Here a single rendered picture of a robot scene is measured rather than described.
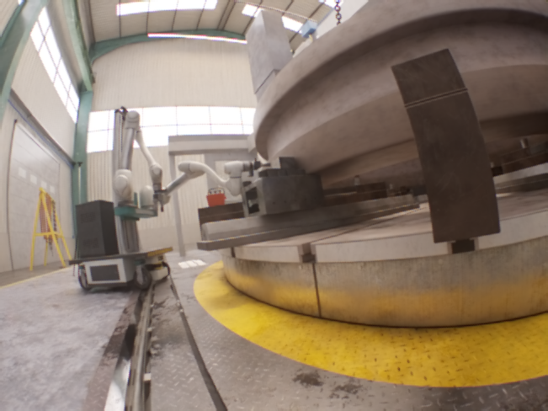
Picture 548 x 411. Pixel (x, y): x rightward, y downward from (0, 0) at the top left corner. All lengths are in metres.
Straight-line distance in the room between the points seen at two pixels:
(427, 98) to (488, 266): 0.48
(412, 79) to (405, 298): 0.61
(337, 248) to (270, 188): 0.72
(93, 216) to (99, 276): 0.56
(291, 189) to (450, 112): 1.16
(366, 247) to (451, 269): 0.27
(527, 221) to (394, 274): 0.43
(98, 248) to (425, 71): 2.49
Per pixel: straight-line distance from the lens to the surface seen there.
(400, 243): 0.74
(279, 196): 1.45
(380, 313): 0.86
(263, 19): 7.26
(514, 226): 0.75
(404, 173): 5.70
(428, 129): 0.51
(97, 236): 2.46
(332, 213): 1.77
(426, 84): 0.54
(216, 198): 2.65
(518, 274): 0.82
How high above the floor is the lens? 0.40
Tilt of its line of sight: 4 degrees up
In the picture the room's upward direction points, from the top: 9 degrees counter-clockwise
